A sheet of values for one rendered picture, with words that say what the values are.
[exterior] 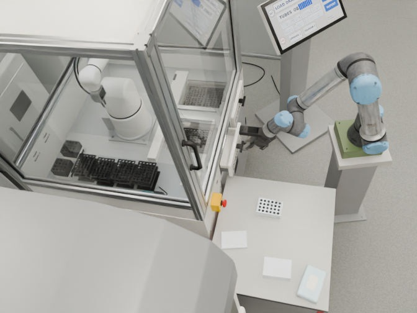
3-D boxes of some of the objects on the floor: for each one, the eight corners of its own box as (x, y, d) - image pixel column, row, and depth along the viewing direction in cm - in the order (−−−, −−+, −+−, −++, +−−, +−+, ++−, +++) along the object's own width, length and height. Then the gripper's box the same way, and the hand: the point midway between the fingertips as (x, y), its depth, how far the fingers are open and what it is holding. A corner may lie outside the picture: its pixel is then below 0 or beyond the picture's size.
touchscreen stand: (336, 126, 317) (360, 22, 232) (292, 154, 308) (300, 56, 223) (296, 90, 343) (304, -16, 258) (255, 115, 334) (249, 14, 249)
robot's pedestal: (355, 182, 287) (378, 118, 224) (366, 220, 271) (395, 161, 208) (314, 187, 290) (326, 124, 227) (322, 224, 273) (337, 167, 210)
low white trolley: (320, 241, 267) (336, 188, 204) (313, 338, 235) (328, 311, 172) (237, 228, 280) (227, 174, 217) (219, 318, 249) (201, 285, 186)
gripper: (275, 144, 191) (251, 160, 208) (278, 126, 196) (255, 143, 214) (260, 136, 188) (237, 154, 205) (264, 118, 194) (241, 137, 211)
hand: (243, 145), depth 208 cm, fingers closed on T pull, 3 cm apart
